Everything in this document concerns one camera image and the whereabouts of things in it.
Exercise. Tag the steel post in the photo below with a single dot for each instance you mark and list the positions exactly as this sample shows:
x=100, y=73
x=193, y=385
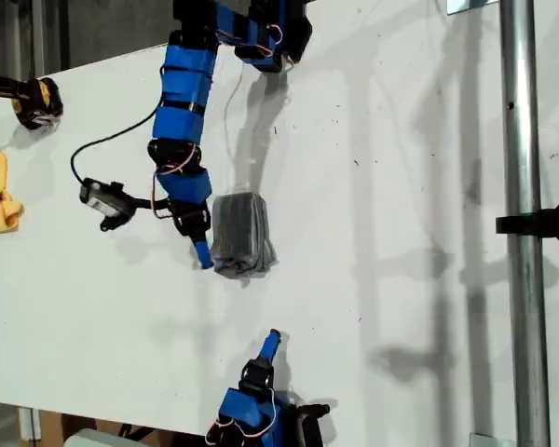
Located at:
x=524, y=233

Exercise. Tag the black camera stalk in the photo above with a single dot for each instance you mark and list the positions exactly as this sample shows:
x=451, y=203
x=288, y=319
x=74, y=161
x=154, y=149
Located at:
x=149, y=203

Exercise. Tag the grey white-striped towel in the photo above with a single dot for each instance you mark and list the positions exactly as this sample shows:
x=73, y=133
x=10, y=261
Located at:
x=242, y=233

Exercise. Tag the black clamp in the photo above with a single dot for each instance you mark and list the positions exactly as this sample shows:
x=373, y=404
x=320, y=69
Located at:
x=540, y=223

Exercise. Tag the black camera box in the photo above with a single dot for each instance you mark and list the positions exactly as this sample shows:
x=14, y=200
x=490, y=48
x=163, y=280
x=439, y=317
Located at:
x=309, y=430
x=104, y=202

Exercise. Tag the white table leg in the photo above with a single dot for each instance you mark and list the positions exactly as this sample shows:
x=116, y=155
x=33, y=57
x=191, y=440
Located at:
x=30, y=423

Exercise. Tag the yellow black power drill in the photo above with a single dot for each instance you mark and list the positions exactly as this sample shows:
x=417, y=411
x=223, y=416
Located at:
x=37, y=102

